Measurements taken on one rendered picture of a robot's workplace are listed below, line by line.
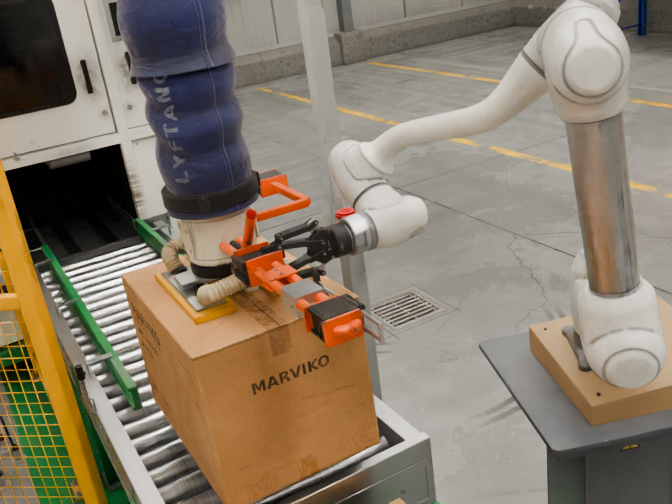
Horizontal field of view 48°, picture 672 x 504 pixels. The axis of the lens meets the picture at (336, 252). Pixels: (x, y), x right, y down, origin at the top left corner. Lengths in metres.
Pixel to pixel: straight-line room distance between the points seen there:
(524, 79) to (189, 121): 0.70
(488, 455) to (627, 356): 1.41
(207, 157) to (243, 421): 0.58
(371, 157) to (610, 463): 0.94
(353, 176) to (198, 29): 0.47
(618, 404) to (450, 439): 1.29
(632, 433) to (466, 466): 1.18
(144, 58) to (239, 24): 9.39
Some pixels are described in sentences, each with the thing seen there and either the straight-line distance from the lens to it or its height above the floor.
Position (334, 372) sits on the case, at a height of 0.91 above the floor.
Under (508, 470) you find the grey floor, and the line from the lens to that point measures 2.87.
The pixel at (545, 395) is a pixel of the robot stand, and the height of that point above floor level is 0.75.
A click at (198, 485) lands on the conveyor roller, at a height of 0.53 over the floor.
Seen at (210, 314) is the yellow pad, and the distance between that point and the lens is 1.72.
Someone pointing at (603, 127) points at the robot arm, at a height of 1.45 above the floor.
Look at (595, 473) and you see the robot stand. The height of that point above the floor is 0.54.
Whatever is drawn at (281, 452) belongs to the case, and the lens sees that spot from 1.78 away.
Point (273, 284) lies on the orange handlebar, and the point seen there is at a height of 1.21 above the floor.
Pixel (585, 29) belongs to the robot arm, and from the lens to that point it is 1.39.
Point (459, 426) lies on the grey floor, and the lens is 3.08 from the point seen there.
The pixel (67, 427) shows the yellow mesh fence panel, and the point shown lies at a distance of 2.48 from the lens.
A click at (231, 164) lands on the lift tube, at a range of 1.72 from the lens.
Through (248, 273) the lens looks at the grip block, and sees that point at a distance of 1.58.
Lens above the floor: 1.83
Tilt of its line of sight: 23 degrees down
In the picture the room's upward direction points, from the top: 8 degrees counter-clockwise
